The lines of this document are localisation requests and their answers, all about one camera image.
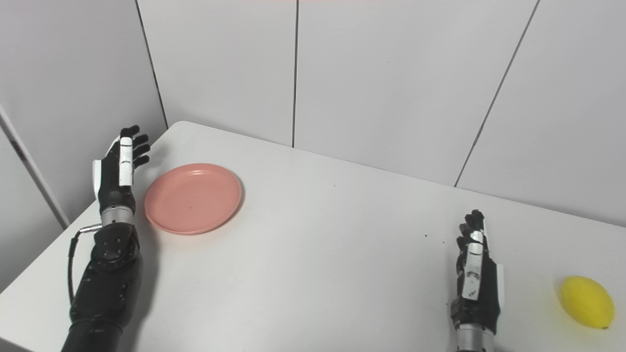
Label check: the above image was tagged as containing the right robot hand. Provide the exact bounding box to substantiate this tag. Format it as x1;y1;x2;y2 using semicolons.
450;210;505;335

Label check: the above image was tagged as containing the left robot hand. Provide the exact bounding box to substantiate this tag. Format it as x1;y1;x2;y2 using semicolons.
92;125;151;214

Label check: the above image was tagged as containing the pink plate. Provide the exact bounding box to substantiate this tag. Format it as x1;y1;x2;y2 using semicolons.
144;163;243;236

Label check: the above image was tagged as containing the yellow lemon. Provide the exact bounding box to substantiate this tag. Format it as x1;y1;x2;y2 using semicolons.
559;276;616;330

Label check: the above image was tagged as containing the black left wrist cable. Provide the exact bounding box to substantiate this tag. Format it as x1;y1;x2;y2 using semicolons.
67;223;102;305

